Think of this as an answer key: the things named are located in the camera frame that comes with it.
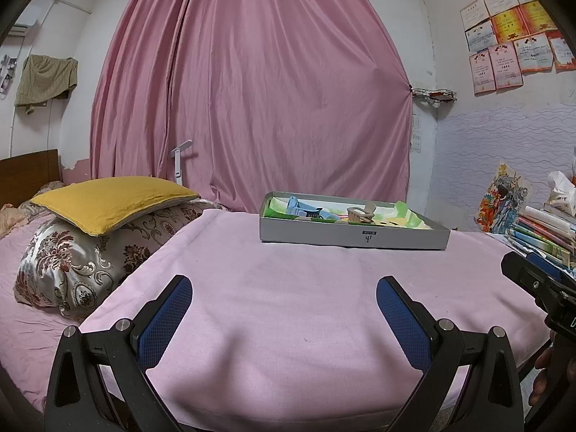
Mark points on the olive green hanging cloth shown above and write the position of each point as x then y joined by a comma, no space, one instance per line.
45,81

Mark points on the person's right hand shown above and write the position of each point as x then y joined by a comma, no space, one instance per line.
544,364

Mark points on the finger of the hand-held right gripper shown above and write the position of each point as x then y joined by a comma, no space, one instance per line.
546,265
526,276

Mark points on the stack of books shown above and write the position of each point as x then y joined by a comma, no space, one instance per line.
540,234

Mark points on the yellow pillow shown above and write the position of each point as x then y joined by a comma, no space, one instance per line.
112,202

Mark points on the peach floral quilt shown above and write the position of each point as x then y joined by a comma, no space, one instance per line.
18,209

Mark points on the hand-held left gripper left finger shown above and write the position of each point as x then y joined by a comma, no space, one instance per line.
164,319

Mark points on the grey cardboard box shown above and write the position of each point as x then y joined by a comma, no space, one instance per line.
351,236

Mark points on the pink bed sheet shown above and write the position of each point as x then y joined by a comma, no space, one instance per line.
292,288

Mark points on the group of wall certificates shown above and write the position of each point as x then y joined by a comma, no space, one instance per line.
517,40

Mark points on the white desk lamp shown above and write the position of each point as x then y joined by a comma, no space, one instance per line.
182,162

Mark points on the tissue box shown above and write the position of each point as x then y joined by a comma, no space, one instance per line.
562,195

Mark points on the wall photos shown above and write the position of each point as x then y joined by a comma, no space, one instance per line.
6,74

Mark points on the floral satin pillow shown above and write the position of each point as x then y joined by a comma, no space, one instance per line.
90,263

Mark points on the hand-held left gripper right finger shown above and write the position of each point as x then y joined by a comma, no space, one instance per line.
400,319

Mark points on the colourful cloth box lining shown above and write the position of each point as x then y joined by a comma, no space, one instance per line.
405,220

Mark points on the pink curtain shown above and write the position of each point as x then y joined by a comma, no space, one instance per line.
270,90

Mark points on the wooden headboard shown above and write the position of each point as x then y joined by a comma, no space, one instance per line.
29,171

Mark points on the white air conditioner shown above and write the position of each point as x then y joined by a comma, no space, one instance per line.
20,30

